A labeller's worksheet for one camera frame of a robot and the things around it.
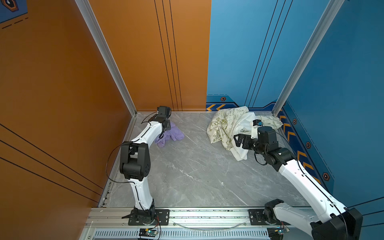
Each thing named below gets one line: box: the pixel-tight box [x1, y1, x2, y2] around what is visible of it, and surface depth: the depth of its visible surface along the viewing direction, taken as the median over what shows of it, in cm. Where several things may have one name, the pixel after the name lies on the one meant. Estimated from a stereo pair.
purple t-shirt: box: [154, 121, 185, 148], surface depth 104 cm
